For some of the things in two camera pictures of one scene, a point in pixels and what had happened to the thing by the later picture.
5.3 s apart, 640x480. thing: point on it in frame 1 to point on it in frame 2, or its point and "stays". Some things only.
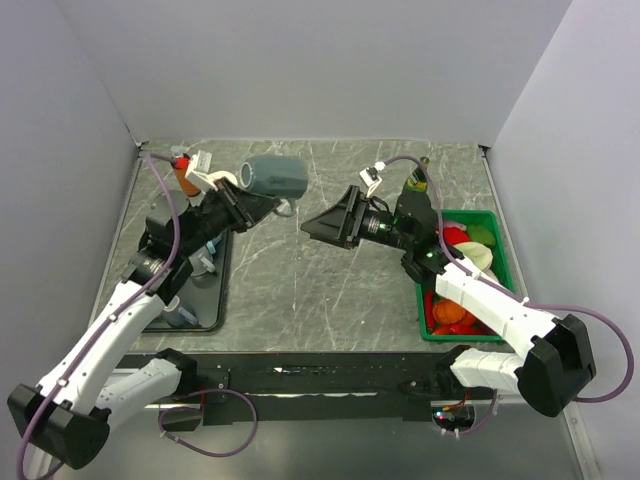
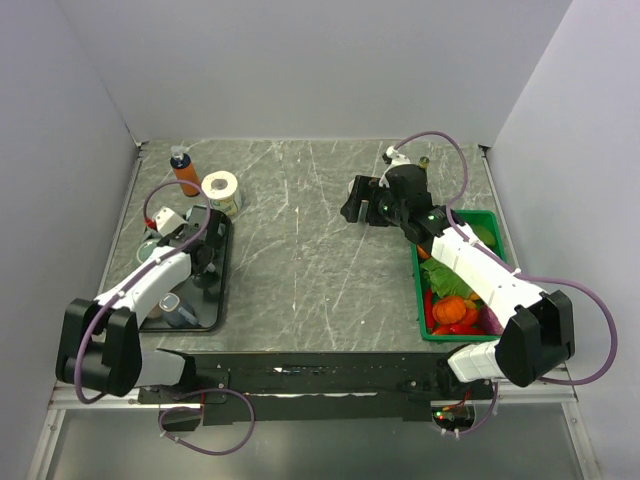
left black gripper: x=246 y=209 to x=218 y=242
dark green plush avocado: x=481 y=234 stays
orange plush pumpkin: x=448 y=311 stays
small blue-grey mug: x=179 y=314 stays
